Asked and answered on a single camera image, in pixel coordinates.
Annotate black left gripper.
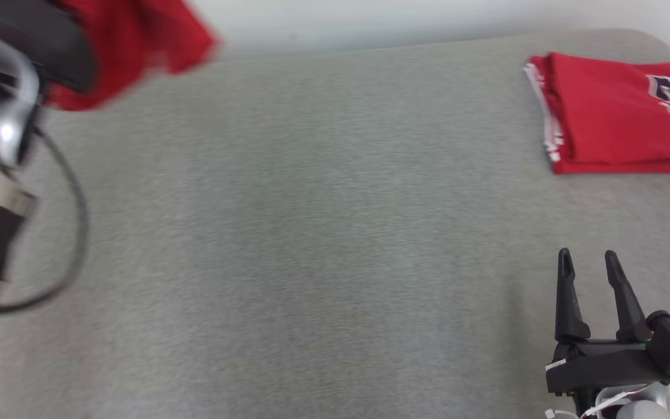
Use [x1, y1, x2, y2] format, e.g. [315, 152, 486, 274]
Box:
[0, 0, 97, 94]

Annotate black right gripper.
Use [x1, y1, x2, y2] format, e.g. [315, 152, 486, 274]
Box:
[546, 248, 670, 417]

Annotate red shorts white stripe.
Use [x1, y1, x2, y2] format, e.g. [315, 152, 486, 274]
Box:
[44, 0, 222, 112]

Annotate red jersey shirt white sleeves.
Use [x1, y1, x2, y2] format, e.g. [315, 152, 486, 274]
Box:
[523, 51, 670, 177]

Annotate grey fabric sofa cushion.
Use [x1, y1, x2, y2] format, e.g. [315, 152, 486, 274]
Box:
[0, 29, 670, 419]

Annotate red white wire bundle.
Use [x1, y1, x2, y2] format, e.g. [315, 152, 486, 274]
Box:
[546, 387, 632, 419]

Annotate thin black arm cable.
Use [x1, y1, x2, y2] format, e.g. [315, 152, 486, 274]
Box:
[0, 125, 90, 315]

